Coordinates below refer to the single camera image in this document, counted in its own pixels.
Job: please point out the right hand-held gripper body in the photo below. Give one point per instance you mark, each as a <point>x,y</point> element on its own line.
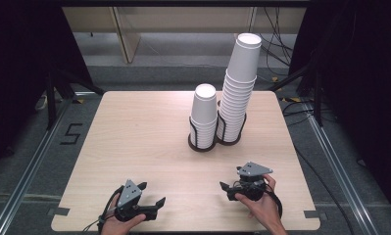
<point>253,169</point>

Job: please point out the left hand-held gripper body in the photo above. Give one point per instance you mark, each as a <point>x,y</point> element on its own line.
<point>129,194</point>

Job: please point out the short stack of paper cups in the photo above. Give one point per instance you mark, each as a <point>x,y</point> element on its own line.
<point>203,111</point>

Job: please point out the tall stack of paper cups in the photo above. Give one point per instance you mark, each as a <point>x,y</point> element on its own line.
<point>243,62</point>

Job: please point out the person's left hand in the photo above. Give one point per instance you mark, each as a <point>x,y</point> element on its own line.
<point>116,228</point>

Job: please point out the person's right hand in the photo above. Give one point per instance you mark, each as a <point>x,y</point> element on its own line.
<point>265,209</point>

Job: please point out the black metal stand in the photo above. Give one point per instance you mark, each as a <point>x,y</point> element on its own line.
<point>317,98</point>
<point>51,104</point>

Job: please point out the dark curtain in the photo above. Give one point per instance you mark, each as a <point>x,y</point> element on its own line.
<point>16,65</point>
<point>363,81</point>

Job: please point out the beige cabinet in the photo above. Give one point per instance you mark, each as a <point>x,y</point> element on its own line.
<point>183,19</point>

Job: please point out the metal floor rail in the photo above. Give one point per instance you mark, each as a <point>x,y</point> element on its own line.
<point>340,169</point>
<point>23,182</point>

